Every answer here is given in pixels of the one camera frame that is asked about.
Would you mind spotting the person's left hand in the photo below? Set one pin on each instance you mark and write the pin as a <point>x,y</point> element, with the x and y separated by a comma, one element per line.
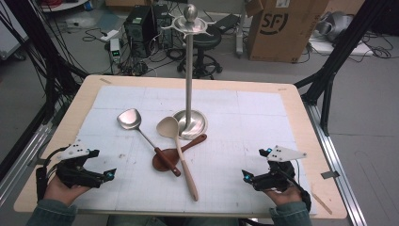
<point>62,194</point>

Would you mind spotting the tan tape strip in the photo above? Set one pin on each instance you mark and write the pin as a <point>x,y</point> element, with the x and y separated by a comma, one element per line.
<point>321,203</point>

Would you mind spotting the white board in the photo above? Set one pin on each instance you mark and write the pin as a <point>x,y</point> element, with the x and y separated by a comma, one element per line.
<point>338,48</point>

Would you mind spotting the black flat case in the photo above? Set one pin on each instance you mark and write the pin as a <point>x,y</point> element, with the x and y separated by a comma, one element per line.
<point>229,22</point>

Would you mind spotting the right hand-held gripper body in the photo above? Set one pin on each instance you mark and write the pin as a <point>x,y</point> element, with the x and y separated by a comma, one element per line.
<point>284,154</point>

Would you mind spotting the person's right hand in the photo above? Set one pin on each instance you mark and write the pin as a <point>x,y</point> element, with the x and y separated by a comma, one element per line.
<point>285,197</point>

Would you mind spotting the large cardboard box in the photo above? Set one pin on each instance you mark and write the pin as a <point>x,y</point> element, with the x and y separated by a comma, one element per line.
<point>298,37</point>

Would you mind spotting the black stool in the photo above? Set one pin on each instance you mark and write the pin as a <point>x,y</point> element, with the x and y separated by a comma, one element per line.
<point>207,40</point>

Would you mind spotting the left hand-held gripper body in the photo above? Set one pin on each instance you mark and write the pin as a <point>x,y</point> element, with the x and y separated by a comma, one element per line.
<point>73,150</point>

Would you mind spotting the dark brown wooden spoon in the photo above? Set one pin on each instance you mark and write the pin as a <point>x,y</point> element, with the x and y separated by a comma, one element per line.
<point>196,141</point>

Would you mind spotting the white cabinet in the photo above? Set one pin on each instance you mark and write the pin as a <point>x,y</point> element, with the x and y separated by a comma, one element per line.
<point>11,34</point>

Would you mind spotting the metal utensil stand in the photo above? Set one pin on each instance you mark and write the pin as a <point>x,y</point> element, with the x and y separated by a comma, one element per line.
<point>188,78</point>

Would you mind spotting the white device green display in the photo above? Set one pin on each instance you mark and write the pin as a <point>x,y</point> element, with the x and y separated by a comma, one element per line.
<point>115,50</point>

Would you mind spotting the grey tape piece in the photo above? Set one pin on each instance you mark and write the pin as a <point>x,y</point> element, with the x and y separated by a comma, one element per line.
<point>330,174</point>
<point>37,162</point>

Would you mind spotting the black frame stand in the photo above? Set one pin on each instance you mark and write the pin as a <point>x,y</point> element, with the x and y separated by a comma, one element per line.
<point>345,44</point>

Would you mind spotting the white power strip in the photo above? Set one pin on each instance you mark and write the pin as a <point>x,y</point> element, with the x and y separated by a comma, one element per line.
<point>109,35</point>

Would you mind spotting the aluminium rail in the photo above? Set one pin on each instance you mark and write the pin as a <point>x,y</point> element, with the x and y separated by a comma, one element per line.
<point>19,169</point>
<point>338,163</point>

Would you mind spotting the white stand leg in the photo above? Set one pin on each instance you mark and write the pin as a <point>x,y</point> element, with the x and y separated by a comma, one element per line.
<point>241,37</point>

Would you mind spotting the silver rounded device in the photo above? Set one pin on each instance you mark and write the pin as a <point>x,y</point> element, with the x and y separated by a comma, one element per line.
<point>335,25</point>

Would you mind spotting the round white table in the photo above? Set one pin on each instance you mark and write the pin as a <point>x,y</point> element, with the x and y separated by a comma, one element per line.
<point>62,4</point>

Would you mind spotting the black computer tower green label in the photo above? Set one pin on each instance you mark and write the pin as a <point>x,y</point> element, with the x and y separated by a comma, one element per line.
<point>139,31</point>

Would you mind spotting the beige spoon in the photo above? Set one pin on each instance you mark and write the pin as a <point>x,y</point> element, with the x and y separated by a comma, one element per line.
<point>167,127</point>

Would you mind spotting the white grid mat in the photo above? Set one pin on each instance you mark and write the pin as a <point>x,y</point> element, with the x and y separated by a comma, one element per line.
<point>235,125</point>

